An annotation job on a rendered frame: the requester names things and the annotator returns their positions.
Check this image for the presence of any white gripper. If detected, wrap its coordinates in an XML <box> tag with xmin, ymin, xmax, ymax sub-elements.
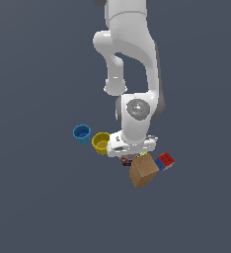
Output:
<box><xmin>106</xmin><ymin>129</ymin><xmax>159</xmax><ymax>158</ymax></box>

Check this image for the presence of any dark red printed can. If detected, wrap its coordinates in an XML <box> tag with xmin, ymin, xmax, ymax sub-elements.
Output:
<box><xmin>120</xmin><ymin>155</ymin><xmax>134</xmax><ymax>168</ymax></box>

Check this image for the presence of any brown wooden block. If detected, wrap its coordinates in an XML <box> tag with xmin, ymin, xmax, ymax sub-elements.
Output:
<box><xmin>128</xmin><ymin>152</ymin><xmax>160</xmax><ymax>190</ymax></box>

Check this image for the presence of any yellow plastic cup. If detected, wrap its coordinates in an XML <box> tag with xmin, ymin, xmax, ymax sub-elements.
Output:
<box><xmin>91</xmin><ymin>131</ymin><xmax>112</xmax><ymax>156</ymax></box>

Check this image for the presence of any red blue puzzle cube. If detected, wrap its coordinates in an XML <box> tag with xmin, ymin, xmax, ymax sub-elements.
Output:
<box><xmin>154</xmin><ymin>151</ymin><xmax>176</xmax><ymax>172</ymax></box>

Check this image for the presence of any blue plastic cup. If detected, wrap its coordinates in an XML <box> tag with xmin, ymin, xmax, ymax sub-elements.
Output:
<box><xmin>72</xmin><ymin>124</ymin><xmax>92</xmax><ymax>145</ymax></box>

